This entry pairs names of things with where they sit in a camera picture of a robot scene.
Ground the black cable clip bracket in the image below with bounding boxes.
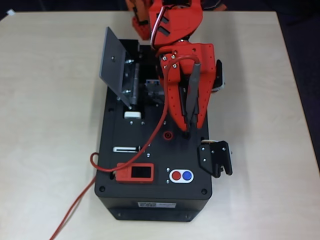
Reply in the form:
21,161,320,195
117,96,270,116
211,59,227,95
197,140,234,179

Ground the red cable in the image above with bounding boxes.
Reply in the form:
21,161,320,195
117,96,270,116
49,56,201,240

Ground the black corner housing block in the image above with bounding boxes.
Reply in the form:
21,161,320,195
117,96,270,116
118,38,141,61

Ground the orange table clamp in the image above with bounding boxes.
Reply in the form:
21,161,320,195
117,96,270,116
124,0,150,26

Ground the red display module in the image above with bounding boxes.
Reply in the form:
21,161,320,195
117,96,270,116
114,163,155,185

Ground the black task box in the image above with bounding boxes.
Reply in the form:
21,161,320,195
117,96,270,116
94,38,213,222

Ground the white slider rail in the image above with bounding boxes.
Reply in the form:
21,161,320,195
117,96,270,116
112,146,146,154

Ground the white button housing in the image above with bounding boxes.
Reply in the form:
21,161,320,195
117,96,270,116
169,169,195,183

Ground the white label sticker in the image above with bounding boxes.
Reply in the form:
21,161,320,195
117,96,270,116
137,201,177,209

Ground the white slider block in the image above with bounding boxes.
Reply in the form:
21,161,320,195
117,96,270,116
123,111,143,120

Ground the grey hinged door panel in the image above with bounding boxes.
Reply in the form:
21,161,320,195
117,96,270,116
99,26,140,110

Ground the grey test probe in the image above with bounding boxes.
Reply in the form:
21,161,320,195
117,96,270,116
184,62,202,125

